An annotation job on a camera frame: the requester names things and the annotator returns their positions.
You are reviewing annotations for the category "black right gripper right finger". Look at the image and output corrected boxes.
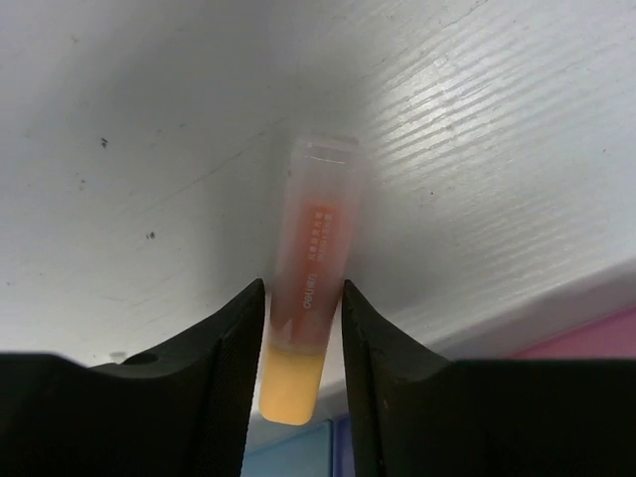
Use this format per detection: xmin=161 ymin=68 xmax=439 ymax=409
xmin=341 ymin=281 xmax=635 ymax=476

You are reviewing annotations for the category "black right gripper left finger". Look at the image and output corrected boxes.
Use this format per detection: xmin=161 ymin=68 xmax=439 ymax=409
xmin=1 ymin=280 xmax=265 ymax=476

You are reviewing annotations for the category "orange cap pink highlighter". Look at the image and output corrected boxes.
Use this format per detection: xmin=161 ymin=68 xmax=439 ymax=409
xmin=258 ymin=136 xmax=365 ymax=425

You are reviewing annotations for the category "dark blue storage bin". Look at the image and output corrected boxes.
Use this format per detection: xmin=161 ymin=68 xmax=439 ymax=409
xmin=332 ymin=414 xmax=356 ymax=477

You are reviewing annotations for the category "light blue storage bin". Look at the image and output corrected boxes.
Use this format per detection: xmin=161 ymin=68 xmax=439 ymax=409
xmin=240 ymin=420 xmax=333 ymax=477

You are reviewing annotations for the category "pink storage bin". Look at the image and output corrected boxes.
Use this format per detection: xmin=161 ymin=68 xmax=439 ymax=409
xmin=512 ymin=307 xmax=635 ymax=360

